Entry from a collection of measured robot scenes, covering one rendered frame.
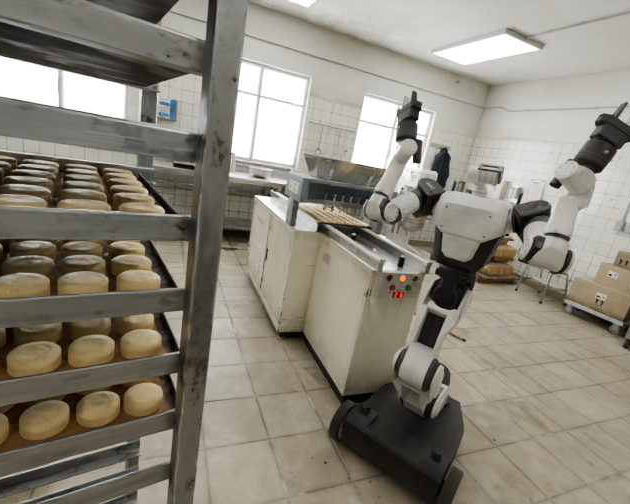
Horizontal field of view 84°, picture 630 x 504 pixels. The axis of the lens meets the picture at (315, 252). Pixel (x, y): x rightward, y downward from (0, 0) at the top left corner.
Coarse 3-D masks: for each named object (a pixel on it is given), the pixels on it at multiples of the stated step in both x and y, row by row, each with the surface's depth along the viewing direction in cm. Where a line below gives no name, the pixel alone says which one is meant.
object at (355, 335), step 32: (320, 256) 232; (352, 256) 193; (384, 256) 202; (320, 288) 229; (352, 288) 190; (320, 320) 226; (352, 320) 188; (384, 320) 186; (320, 352) 223; (352, 352) 186; (384, 352) 194; (352, 384) 193; (384, 384) 202
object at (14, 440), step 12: (120, 384) 53; (156, 384) 54; (72, 396) 49; (84, 396) 50; (120, 396) 51; (12, 408) 46; (24, 408) 46; (72, 408) 47; (120, 408) 49; (12, 420) 44; (72, 420) 45; (120, 420) 47; (12, 432) 42; (60, 432) 44; (72, 432) 44; (0, 444) 41; (12, 444) 41; (24, 444) 41
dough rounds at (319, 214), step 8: (304, 208) 267; (312, 208) 272; (320, 208) 284; (328, 208) 287; (312, 216) 248; (320, 216) 244; (328, 216) 252; (336, 216) 256; (344, 216) 263; (352, 224) 244; (360, 224) 246
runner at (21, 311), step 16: (176, 288) 42; (0, 304) 33; (16, 304) 34; (32, 304) 34; (48, 304) 35; (64, 304) 36; (80, 304) 37; (96, 304) 37; (112, 304) 38; (128, 304) 39; (144, 304) 40; (160, 304) 41; (176, 304) 42; (0, 320) 33; (16, 320) 34; (32, 320) 35; (48, 320) 35; (64, 320) 36
